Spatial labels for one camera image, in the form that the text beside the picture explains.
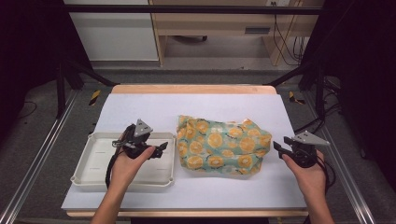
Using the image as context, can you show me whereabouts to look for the white cabinet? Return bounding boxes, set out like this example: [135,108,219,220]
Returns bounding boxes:
[64,0,160,62]

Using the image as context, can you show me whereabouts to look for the yellow flower print cloth bag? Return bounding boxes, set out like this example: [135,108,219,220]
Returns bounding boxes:
[176,115,273,175]

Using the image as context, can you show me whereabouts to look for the aluminium floor rail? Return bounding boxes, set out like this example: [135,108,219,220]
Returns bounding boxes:
[0,90,79,224]
[303,91,376,224]

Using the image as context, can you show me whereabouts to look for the white plastic tray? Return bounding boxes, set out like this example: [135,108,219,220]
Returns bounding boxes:
[70,132,177,192]

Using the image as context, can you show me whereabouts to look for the black metal stand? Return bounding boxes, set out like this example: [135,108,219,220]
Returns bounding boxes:
[55,58,118,119]
[264,59,329,120]

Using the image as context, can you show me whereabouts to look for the person's right hand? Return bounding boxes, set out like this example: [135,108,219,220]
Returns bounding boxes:
[281,150,328,203]

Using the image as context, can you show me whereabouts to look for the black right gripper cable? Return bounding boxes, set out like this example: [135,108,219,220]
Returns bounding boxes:
[315,149,337,196]

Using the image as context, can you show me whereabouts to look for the yellow black striped tape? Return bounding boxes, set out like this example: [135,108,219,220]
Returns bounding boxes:
[89,90,102,106]
[288,91,306,105]

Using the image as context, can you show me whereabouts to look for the black hanging desk cables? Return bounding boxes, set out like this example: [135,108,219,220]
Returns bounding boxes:
[272,13,308,66]

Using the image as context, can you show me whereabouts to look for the person's left hand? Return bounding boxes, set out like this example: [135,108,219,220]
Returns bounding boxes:
[110,145,157,189]

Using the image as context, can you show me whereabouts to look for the light wooden desk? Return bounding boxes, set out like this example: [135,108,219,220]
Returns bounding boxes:
[148,0,325,67]

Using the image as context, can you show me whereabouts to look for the wooden table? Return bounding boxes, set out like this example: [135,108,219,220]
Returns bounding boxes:
[65,84,309,218]

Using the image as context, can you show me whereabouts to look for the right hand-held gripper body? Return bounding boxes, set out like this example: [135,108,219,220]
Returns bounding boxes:
[291,130,331,169]

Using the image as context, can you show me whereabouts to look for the black curtain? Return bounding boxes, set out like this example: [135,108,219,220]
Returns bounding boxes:
[298,0,396,189]
[0,0,94,143]

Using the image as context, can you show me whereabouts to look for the white table cover board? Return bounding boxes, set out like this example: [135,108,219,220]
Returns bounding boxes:
[61,92,308,211]

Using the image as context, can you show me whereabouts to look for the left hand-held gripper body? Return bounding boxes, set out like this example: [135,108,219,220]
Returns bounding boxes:
[112,119,158,161]

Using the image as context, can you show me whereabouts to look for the thin black floor cable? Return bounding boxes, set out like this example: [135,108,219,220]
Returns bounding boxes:
[18,101,38,119]

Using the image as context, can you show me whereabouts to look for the black horizontal frame bar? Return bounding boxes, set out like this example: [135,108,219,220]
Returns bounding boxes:
[62,4,323,16]

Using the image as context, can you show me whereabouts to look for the black floor cables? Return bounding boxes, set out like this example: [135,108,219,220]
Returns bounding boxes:
[293,77,343,135]

